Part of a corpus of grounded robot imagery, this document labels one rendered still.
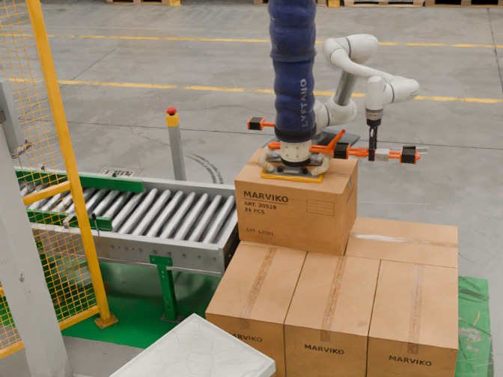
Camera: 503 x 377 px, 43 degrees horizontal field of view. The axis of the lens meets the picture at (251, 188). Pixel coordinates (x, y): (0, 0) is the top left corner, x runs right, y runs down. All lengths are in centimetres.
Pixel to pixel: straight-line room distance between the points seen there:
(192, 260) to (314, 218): 74
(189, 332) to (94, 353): 159
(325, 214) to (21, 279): 154
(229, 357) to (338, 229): 134
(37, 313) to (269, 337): 113
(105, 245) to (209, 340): 161
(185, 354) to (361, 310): 114
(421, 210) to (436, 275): 159
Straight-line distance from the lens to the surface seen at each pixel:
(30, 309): 323
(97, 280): 388
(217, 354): 229
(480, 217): 496
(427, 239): 368
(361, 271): 340
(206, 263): 360
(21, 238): 306
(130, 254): 377
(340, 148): 340
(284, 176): 340
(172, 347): 234
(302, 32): 312
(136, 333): 396
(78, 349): 397
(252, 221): 354
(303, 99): 325
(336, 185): 335
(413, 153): 335
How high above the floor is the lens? 263
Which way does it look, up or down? 30 degrees down
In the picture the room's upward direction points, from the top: 4 degrees counter-clockwise
